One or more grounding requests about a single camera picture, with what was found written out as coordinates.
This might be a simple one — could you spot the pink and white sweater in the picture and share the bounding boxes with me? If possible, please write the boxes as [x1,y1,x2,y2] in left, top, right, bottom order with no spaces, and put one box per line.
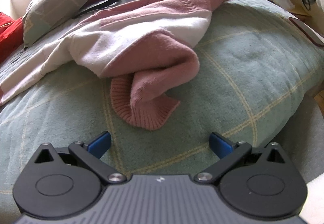
[0,0,296,131]

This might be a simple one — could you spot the red phone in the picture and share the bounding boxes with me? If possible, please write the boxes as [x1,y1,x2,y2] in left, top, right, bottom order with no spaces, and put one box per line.
[289,17,324,47]

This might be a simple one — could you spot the grey green pillow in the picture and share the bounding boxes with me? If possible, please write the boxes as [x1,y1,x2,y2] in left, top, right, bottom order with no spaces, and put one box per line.
[22,0,107,47]

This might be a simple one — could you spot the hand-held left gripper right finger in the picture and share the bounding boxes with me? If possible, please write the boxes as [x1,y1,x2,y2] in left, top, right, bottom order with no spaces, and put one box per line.
[195,132,291,185]

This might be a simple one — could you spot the red pillow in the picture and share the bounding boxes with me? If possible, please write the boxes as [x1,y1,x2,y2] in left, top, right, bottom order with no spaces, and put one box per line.
[0,12,25,63]

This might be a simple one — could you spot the person's white fleece jacket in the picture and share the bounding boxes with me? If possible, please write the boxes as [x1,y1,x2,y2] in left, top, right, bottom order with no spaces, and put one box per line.
[301,173,324,224]

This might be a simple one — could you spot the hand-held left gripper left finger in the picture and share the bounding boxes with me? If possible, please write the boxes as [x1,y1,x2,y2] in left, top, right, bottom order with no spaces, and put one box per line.
[34,131,127,184]

